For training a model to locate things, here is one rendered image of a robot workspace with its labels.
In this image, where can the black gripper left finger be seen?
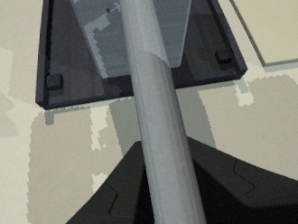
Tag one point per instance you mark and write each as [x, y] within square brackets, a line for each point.
[123, 198]

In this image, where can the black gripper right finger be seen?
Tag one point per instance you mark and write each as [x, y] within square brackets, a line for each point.
[235, 192]

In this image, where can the beige flat square plate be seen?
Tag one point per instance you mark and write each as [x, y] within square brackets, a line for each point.
[272, 27]

